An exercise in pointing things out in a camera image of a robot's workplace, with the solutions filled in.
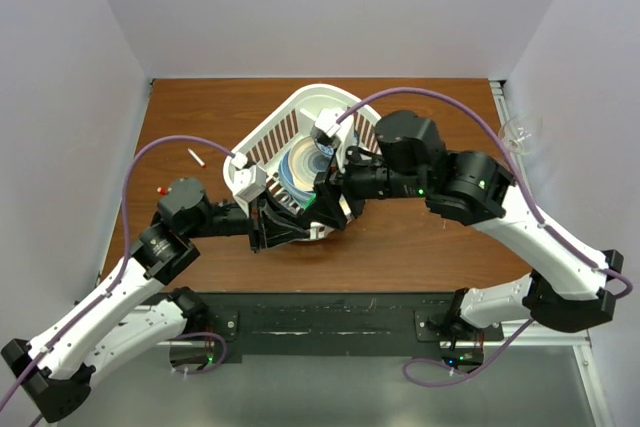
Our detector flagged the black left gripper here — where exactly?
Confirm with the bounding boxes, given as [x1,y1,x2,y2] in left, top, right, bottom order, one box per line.
[186,183,310,253]

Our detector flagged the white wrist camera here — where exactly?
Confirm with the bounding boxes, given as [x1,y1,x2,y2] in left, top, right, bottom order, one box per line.
[231,152,267,203]
[310,107,357,173]

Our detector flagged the beige blue swirl plate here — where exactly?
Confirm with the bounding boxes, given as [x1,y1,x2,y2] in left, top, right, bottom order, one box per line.
[288,136,331,192]

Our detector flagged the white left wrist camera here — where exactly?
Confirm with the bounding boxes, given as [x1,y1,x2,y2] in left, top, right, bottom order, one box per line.
[231,152,267,203]

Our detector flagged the blue floral ceramic bowl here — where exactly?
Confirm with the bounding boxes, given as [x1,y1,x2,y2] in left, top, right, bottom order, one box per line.
[311,120,357,156]

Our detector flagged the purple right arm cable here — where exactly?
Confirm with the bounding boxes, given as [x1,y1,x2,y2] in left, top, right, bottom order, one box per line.
[334,86,634,388]

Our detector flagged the black green highlighter pen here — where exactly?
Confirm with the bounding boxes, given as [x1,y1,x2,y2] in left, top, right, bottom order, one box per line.
[301,192,317,210]

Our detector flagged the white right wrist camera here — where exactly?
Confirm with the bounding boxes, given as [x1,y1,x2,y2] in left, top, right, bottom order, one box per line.
[310,107,357,173]

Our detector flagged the blue rimmed plate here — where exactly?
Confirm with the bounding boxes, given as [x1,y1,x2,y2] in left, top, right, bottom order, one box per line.
[278,149,323,205]

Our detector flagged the white red marker pen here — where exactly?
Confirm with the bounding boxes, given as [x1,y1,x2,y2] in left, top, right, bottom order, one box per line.
[187,148,206,168]

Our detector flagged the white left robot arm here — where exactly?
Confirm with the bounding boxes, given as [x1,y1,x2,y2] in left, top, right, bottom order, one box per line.
[1,178,311,423]

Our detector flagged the clear wine glass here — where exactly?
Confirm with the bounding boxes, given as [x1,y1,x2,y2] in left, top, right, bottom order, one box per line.
[498,113,543,156]

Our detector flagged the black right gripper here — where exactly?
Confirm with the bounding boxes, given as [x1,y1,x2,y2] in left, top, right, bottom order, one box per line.
[301,136,429,228]

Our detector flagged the white plastic dish basket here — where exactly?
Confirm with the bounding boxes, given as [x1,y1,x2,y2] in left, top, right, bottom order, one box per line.
[223,83,381,241]

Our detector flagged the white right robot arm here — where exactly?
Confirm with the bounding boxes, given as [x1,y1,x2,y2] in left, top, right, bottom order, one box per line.
[304,109,623,340]

